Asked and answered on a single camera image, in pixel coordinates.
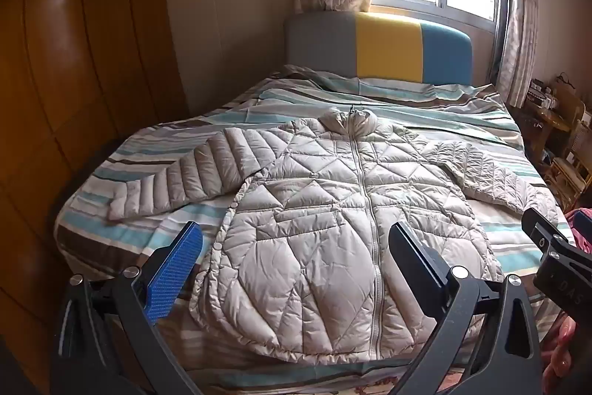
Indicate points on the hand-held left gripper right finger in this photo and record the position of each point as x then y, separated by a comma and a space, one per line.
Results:
416, 267

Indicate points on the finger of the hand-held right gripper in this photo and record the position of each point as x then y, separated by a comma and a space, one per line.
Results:
543, 228

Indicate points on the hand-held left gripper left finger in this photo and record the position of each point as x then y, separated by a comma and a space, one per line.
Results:
173, 270

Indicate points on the beige quilted down jacket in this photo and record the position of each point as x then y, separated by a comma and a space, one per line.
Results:
323, 228

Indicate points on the person's right hand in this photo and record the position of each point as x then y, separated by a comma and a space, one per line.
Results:
562, 344

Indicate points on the dark red cloth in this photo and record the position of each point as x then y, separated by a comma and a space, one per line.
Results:
583, 230

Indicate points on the wooden chair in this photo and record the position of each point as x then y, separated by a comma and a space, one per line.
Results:
569, 173

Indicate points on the striped duvet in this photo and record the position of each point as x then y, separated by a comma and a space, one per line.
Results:
148, 136

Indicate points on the wooden wardrobe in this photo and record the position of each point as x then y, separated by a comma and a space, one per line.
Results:
69, 75

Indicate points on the grey yellow blue headboard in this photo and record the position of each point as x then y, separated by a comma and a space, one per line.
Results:
388, 43

